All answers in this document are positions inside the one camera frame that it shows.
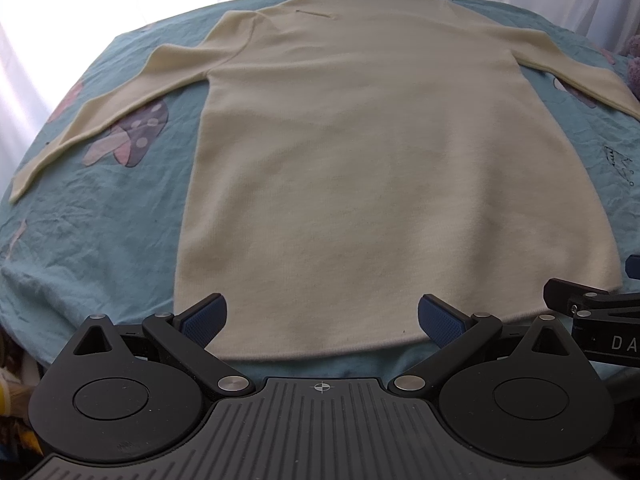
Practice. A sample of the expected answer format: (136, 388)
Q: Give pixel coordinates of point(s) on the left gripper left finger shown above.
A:
(183, 339)

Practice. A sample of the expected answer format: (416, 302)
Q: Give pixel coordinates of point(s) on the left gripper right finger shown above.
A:
(461, 340)

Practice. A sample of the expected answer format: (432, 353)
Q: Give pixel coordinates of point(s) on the cream knit sweater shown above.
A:
(354, 154)

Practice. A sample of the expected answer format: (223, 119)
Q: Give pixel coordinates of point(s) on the purple plush toy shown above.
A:
(632, 53)

